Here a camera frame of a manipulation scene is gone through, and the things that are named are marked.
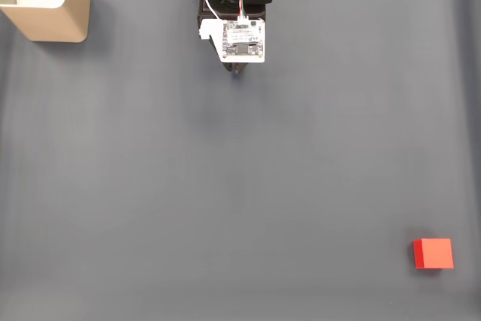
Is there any red cube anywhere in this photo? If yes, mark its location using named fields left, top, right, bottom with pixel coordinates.
left=413, top=238, right=455, bottom=270

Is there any beige box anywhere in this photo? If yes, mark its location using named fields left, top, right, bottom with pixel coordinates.
left=0, top=0, right=92, bottom=43

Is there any grey table mat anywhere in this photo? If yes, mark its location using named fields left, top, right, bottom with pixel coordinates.
left=0, top=0, right=481, bottom=321

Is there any white camera board mount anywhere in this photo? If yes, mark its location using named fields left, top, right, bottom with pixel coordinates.
left=198, top=17, right=266, bottom=64

